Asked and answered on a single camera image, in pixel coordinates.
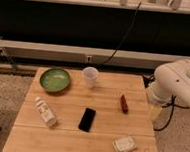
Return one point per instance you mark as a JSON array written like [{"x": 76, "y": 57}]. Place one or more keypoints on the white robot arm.
[{"x": 170, "y": 79}]

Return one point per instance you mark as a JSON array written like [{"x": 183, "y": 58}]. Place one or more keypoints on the white wall outlet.
[{"x": 89, "y": 58}]

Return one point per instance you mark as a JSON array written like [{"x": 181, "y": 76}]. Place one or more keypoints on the white rectangular sponge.
[{"x": 124, "y": 144}]

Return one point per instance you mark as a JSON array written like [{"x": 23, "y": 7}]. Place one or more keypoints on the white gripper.
[{"x": 154, "y": 111}]

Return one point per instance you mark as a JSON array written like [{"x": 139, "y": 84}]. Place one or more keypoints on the dark red small object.
[{"x": 123, "y": 104}]

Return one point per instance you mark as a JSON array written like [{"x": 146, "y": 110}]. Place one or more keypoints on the green ceramic bowl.
[{"x": 54, "y": 80}]

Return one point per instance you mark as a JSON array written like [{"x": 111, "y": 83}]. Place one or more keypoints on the white plastic bottle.
[{"x": 45, "y": 112}]

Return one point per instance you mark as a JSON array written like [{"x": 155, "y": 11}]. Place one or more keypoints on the black smartphone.
[{"x": 87, "y": 119}]

